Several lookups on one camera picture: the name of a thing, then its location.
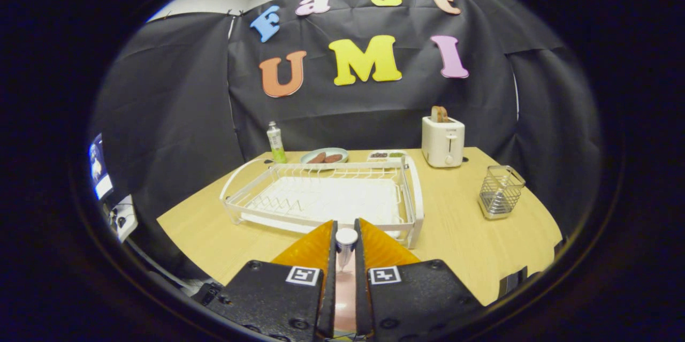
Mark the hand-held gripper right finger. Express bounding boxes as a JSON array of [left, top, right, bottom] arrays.
[[353, 217, 485, 341]]

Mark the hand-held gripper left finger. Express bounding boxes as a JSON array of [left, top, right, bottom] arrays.
[[203, 219, 339, 340]]

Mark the spoon with checked handle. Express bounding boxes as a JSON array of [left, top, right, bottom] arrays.
[[335, 227, 359, 273]]

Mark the white dish rack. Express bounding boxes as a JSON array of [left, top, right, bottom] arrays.
[[219, 156, 424, 249]]

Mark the metal wire basket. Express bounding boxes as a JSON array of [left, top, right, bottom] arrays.
[[478, 165, 526, 220]]

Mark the white divided dish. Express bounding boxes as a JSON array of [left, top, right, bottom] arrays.
[[367, 150, 407, 163]]

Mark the light blue plate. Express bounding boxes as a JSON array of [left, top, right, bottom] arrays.
[[300, 148, 349, 170]]

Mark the green and white bottle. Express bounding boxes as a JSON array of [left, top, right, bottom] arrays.
[[267, 121, 287, 164]]

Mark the white toaster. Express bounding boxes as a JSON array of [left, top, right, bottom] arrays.
[[421, 116, 466, 168]]

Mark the white device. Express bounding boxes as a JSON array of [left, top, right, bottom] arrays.
[[110, 195, 139, 242]]

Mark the black backdrop cloth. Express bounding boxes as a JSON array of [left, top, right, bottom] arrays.
[[88, 0, 603, 278]]

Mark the computer monitor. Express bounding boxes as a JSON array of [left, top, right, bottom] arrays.
[[88, 133, 114, 201]]

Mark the black bracket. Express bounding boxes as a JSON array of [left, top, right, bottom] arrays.
[[499, 266, 528, 300]]

